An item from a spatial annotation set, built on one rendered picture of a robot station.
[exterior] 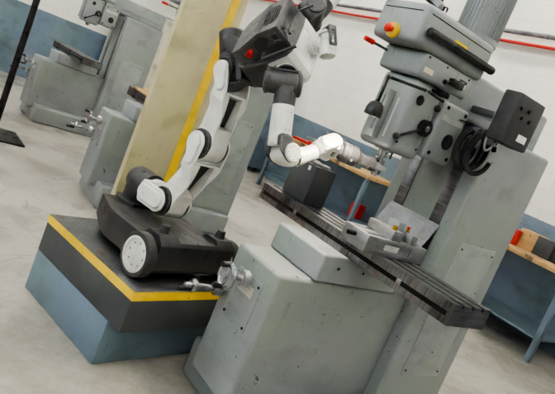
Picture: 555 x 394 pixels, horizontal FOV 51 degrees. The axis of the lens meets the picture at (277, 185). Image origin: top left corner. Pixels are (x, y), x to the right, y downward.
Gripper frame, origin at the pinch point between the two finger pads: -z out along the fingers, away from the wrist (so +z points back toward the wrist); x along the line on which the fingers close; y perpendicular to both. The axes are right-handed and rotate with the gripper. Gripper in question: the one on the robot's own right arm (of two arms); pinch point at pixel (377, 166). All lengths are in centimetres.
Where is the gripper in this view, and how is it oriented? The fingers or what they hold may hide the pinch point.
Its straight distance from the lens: 254.3
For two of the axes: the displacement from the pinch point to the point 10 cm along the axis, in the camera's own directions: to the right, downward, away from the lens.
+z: -9.1, -3.5, -2.3
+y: -3.9, 9.1, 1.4
